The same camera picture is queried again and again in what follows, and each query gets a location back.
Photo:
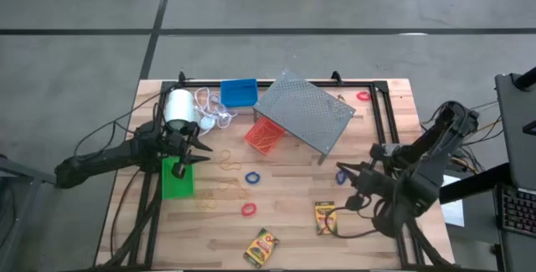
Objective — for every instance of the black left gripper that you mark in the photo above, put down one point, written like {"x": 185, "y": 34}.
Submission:
{"x": 178, "y": 144}

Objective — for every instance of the yellow green crayon box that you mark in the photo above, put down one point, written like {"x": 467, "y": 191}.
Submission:
{"x": 261, "y": 247}
{"x": 326, "y": 217}

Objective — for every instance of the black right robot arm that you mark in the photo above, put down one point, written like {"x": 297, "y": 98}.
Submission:
{"x": 435, "y": 146}

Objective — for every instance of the blue plastic basket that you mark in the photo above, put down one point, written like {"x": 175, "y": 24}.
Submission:
{"x": 238, "y": 93}

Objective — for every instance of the orange plastic basket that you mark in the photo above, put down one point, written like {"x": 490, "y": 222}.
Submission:
{"x": 250, "y": 137}

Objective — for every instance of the black frame clamp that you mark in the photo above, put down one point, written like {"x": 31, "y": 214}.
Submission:
{"x": 336, "y": 77}
{"x": 182, "y": 76}

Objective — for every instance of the green plastic basket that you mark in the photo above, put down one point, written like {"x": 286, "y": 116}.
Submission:
{"x": 178, "y": 186}

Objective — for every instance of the backlit keyboard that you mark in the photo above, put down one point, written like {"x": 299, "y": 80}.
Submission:
{"x": 519, "y": 211}

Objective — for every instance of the red coil wristband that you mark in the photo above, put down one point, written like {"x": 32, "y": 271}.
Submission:
{"x": 358, "y": 95}
{"x": 242, "y": 209}

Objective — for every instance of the blue coil wristband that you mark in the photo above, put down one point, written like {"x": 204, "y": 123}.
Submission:
{"x": 247, "y": 178}
{"x": 337, "y": 178}

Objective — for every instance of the black desk bar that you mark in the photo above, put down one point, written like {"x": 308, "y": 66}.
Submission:
{"x": 473, "y": 183}

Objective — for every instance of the white paper sheet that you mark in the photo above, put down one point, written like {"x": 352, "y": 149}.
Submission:
{"x": 454, "y": 213}

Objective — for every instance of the grey perforated metal riser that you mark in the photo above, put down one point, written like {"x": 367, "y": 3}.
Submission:
{"x": 303, "y": 111}

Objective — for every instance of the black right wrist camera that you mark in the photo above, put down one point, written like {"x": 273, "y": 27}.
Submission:
{"x": 354, "y": 203}

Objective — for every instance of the yellow rubber band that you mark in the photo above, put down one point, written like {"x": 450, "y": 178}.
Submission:
{"x": 271, "y": 134}
{"x": 264, "y": 140}
{"x": 205, "y": 201}
{"x": 225, "y": 164}
{"x": 234, "y": 185}

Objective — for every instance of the black stand pole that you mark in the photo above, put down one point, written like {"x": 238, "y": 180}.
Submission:
{"x": 527, "y": 78}

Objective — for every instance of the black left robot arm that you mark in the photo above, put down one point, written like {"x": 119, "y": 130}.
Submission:
{"x": 104, "y": 159}

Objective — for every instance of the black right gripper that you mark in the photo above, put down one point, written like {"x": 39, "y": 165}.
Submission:
{"x": 379, "y": 180}

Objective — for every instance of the white cylindrical desk lamp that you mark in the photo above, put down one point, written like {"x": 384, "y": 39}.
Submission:
{"x": 180, "y": 104}

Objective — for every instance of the grey metal cart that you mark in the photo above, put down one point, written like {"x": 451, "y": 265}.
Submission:
{"x": 25, "y": 176}

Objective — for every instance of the black aluminium table frame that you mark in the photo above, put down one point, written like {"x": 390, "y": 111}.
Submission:
{"x": 356, "y": 83}

